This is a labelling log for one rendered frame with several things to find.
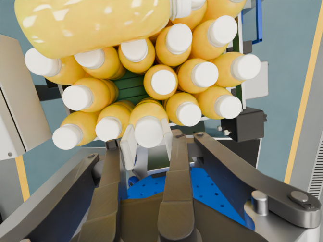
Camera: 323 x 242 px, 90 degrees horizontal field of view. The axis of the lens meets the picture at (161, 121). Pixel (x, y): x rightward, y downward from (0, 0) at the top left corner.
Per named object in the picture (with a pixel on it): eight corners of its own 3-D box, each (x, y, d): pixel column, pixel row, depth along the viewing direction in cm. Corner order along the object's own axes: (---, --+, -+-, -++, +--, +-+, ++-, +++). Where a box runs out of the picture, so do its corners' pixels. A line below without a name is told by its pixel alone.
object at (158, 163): (149, 155, 46) (149, 181, 34) (147, 147, 45) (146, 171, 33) (183, 148, 46) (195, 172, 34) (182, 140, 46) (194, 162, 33)
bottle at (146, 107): (165, 122, 41) (177, 151, 23) (137, 126, 41) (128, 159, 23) (160, 94, 40) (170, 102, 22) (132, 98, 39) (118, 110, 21)
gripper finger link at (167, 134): (164, 134, 15) (172, 132, 15) (160, 118, 22) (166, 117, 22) (169, 162, 16) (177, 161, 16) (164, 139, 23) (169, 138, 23)
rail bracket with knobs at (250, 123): (213, 132, 49) (229, 145, 39) (210, 109, 47) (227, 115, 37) (244, 126, 49) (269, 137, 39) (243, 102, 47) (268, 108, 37)
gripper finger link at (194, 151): (175, 146, 14) (209, 140, 14) (169, 129, 19) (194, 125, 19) (178, 162, 14) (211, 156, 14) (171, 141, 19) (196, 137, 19)
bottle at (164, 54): (175, 40, 43) (195, 8, 24) (181, 67, 44) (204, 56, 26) (150, 47, 42) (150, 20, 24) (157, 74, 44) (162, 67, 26)
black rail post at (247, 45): (226, 59, 44) (243, 54, 36) (226, 48, 43) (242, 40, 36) (234, 58, 44) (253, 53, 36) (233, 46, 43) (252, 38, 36)
